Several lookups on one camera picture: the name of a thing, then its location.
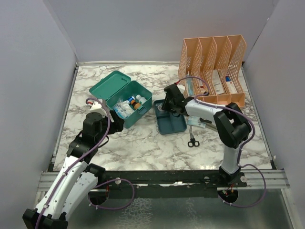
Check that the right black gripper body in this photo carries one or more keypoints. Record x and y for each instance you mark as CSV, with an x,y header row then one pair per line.
x,y
168,106

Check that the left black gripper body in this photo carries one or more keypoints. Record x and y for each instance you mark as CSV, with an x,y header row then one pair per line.
x,y
105,126

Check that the blue mask packet on table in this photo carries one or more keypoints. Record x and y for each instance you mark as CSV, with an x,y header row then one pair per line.
x,y
195,121

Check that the blue item in rack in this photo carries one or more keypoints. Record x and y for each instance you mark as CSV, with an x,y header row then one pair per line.
x,y
189,83

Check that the brown bottle orange cap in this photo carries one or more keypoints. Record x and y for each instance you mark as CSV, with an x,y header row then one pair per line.
x,y
135,104

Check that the small white grey-cap bottle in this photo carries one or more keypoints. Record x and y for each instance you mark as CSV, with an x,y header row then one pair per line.
x,y
141,99

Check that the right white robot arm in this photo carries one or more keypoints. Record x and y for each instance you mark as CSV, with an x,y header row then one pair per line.
x,y
232,125

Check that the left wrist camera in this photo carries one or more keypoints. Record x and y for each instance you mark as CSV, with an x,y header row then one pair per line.
x,y
96,107

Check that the peach file organizer rack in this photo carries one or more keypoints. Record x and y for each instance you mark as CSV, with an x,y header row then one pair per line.
x,y
200,56

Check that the white gauze packet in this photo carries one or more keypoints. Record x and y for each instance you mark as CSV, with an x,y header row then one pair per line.
x,y
122,107

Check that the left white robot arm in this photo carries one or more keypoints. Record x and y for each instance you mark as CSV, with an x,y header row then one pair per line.
x,y
77,175

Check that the white bottle blue cap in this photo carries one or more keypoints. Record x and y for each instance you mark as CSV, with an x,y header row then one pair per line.
x,y
131,99

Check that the blue face mask packet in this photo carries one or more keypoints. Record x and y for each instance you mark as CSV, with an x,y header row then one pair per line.
x,y
123,115

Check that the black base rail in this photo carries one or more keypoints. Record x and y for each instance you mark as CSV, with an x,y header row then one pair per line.
x,y
165,184

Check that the teal medicine kit box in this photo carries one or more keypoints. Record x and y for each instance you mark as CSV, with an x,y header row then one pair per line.
x,y
119,87

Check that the dark blue divided tray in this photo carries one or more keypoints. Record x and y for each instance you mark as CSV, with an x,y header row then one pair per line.
x,y
168,123

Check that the white red medicine box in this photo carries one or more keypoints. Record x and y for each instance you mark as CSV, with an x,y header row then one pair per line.
x,y
230,85

